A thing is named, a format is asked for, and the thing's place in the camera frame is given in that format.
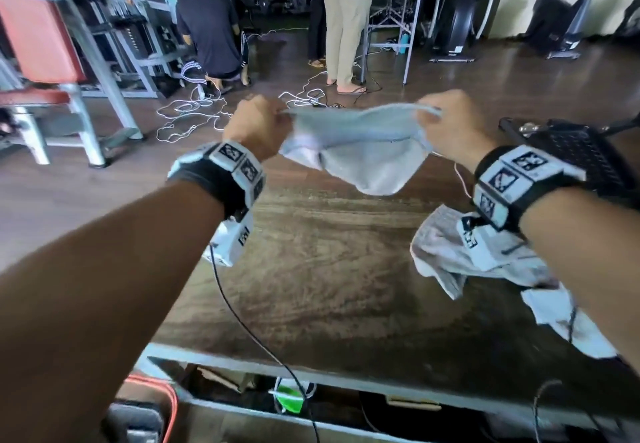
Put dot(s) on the low wooden table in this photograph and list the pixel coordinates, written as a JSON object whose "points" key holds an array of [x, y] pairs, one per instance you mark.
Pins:
{"points": [[300, 372]]}

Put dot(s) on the grey towel striped border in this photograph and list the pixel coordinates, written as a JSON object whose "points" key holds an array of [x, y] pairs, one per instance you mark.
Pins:
{"points": [[365, 147]]}

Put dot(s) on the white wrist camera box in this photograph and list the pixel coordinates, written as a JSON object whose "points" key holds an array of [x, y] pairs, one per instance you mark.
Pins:
{"points": [[227, 240], [487, 247]]}

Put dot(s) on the black perforated platform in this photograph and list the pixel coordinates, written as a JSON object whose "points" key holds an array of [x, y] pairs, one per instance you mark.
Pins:
{"points": [[585, 152]]}

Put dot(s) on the black power adapter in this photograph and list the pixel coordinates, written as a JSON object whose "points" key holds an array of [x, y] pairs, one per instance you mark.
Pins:
{"points": [[319, 103]]}

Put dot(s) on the silver metal part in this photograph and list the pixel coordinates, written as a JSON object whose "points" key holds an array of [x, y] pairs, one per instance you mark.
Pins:
{"points": [[527, 129]]}

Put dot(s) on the white green socket adapter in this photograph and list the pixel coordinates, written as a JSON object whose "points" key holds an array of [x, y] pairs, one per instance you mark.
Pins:
{"points": [[290, 397]]}

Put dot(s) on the person's right forearm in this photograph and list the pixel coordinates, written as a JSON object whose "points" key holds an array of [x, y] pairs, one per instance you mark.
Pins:
{"points": [[595, 257]]}

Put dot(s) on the heap of grey towels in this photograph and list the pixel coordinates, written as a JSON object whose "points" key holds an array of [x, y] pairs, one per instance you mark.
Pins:
{"points": [[450, 252]]}

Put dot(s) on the person's left forearm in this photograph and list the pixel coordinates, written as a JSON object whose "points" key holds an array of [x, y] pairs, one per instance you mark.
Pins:
{"points": [[90, 297]]}

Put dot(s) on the grey weight machine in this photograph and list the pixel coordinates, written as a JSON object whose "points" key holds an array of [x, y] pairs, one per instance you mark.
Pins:
{"points": [[140, 32]]}

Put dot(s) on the black exercise bike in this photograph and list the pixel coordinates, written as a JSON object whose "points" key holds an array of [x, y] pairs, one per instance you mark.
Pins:
{"points": [[630, 20]]}

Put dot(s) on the person's left hand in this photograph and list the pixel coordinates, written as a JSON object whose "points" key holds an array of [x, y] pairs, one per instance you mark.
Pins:
{"points": [[257, 127]]}

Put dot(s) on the black basket orange rim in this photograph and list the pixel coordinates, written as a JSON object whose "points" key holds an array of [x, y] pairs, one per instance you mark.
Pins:
{"points": [[150, 407]]}

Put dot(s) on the black wristband with marker tags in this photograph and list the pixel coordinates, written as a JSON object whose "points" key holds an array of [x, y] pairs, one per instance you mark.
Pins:
{"points": [[215, 182], [520, 182]]}

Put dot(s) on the blue water bottle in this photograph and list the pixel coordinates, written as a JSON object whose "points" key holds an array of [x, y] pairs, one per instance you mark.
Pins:
{"points": [[404, 43]]}

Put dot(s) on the person's right hand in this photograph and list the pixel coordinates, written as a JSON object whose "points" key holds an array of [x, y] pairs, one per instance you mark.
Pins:
{"points": [[457, 130]]}

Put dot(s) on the black gym equipment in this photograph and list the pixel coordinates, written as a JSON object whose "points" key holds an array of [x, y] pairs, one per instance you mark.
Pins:
{"points": [[555, 17]]}

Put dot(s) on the plain cardboard box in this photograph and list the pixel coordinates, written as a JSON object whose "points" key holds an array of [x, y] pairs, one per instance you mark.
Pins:
{"points": [[412, 403]]}

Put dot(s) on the black elliptical trainer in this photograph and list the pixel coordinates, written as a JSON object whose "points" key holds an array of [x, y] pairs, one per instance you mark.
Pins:
{"points": [[460, 12]]}

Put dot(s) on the orange padded gym machine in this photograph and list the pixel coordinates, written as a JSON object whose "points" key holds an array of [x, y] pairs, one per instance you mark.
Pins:
{"points": [[35, 32]]}

